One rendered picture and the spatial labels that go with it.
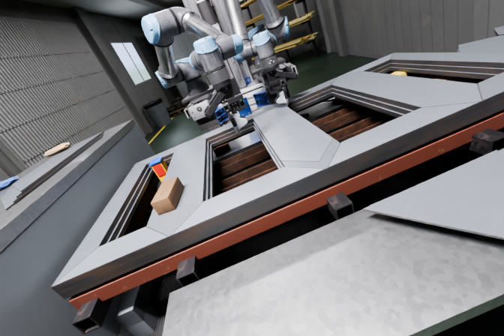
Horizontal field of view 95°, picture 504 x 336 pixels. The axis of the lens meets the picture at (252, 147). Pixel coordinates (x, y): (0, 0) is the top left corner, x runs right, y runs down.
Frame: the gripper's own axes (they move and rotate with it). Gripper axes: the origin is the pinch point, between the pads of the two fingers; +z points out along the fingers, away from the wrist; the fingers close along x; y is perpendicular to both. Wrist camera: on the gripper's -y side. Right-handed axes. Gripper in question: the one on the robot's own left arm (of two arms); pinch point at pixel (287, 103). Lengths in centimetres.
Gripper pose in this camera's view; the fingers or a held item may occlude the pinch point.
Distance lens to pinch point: 120.4
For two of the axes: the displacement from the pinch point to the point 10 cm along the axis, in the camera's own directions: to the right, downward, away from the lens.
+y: -9.2, 4.0, -0.1
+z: 3.6, 8.4, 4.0
